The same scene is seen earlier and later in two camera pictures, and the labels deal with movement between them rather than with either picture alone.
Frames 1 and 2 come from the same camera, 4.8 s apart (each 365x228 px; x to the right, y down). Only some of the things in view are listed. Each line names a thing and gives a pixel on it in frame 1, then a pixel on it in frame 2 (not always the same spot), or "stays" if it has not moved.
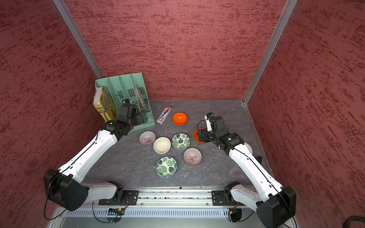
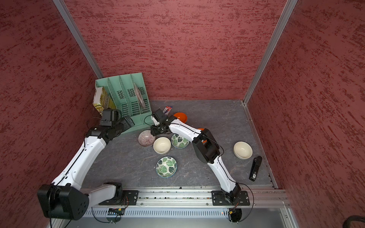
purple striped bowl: (192, 156) -> (146, 138)
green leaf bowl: (180, 141) stays
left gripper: (139, 120) -> (124, 121)
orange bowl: (179, 118) stays
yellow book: (103, 101) stays
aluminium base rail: (171, 199) stays
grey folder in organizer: (141, 102) stays
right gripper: (203, 133) -> (155, 131)
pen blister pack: (163, 115) stays
